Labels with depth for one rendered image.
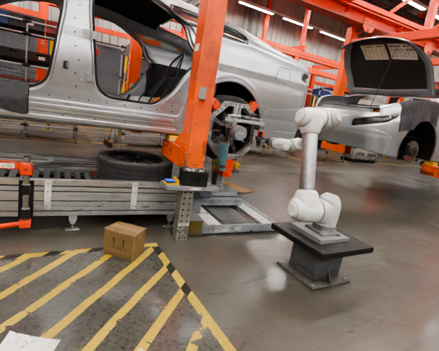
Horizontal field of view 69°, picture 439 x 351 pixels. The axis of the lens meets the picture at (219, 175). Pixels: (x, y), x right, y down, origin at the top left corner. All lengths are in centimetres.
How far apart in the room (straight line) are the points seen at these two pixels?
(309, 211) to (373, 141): 306
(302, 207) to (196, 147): 98
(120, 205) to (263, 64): 194
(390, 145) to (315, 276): 313
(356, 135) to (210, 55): 307
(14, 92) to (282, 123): 248
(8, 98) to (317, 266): 251
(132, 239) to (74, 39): 162
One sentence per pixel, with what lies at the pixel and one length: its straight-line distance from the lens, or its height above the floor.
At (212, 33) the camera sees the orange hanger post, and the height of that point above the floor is 158.
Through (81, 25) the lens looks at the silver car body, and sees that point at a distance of 295.
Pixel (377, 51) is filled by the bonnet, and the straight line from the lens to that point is 600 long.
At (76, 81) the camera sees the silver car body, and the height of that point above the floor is 108.
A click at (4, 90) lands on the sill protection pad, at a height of 93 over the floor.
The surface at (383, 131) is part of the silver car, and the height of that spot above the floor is 108.
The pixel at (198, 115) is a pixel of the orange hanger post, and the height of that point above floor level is 97.
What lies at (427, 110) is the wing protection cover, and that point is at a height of 145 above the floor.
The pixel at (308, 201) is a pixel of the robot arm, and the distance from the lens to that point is 215.
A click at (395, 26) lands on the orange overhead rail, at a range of 812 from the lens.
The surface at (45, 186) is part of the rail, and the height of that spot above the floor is 34.
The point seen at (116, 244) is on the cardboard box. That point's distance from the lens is 226.
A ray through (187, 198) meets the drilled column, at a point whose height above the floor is 35.
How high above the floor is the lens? 107
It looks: 12 degrees down
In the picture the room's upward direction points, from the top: 9 degrees clockwise
